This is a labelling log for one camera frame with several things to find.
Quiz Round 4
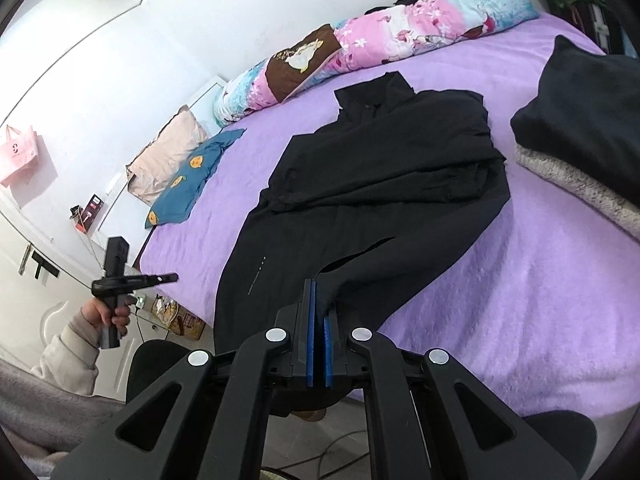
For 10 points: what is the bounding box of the black zip jacket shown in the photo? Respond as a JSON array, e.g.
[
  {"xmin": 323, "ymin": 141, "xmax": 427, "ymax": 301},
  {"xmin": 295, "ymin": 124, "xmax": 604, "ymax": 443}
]
[{"xmin": 214, "ymin": 72, "xmax": 510, "ymax": 353}]

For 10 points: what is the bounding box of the beige sleeved left forearm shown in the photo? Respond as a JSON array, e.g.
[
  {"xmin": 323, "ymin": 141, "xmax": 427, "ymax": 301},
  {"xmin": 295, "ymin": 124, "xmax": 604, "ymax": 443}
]
[{"xmin": 30, "ymin": 311, "xmax": 100, "ymax": 396}]

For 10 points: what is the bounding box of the person's left hand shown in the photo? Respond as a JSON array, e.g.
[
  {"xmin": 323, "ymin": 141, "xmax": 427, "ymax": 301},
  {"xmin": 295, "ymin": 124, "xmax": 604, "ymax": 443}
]
[{"xmin": 80, "ymin": 296, "xmax": 136, "ymax": 336}]

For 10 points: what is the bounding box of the white bed headboard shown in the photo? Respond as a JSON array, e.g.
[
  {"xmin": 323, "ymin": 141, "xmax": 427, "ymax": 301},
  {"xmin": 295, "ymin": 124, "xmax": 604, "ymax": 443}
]
[{"xmin": 91, "ymin": 76, "xmax": 226, "ymax": 252}]

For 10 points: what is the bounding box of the snack bag on floor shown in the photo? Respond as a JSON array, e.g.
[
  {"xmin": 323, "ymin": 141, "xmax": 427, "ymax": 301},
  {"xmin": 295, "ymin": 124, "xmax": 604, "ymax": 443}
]
[{"xmin": 151, "ymin": 295, "xmax": 205, "ymax": 341}]

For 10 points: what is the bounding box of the dark red small box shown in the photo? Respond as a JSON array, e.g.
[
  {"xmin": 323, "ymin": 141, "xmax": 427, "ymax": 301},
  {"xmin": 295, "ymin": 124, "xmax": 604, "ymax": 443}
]
[{"xmin": 72, "ymin": 194, "xmax": 104, "ymax": 234}]

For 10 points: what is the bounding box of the teal pillow with oranges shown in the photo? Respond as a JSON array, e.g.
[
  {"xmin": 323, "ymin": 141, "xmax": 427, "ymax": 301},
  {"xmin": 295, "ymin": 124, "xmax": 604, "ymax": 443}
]
[{"xmin": 144, "ymin": 129, "xmax": 244, "ymax": 230}]

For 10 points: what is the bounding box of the beige pillow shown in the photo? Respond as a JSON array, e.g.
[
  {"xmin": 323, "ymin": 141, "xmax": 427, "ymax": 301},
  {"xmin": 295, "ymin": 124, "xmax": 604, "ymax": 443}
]
[{"xmin": 126, "ymin": 105, "xmax": 208, "ymax": 206}]

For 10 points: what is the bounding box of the pink tote bag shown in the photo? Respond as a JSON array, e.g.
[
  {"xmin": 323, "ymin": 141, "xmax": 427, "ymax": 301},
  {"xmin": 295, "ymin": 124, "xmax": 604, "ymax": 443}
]
[{"xmin": 1, "ymin": 125, "xmax": 38, "ymax": 188}]

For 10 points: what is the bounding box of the purple bed sheet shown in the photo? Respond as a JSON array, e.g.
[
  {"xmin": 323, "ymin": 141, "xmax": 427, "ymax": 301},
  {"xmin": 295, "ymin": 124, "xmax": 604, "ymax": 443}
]
[{"xmin": 140, "ymin": 14, "xmax": 639, "ymax": 418}]

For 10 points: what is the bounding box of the brown duck cushion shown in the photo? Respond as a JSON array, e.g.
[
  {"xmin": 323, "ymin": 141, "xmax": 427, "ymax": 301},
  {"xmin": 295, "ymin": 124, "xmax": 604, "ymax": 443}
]
[{"xmin": 265, "ymin": 24, "xmax": 342, "ymax": 103}]

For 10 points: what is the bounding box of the black folded hoodie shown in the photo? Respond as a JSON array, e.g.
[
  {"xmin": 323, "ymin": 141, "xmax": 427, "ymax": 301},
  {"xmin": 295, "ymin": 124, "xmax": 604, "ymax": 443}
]
[{"xmin": 511, "ymin": 36, "xmax": 639, "ymax": 205}]

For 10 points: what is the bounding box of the pink blue floral duvet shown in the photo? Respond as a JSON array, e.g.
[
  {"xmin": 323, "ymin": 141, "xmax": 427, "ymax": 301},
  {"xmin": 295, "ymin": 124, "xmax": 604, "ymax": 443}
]
[{"xmin": 213, "ymin": 0, "xmax": 538, "ymax": 127}]

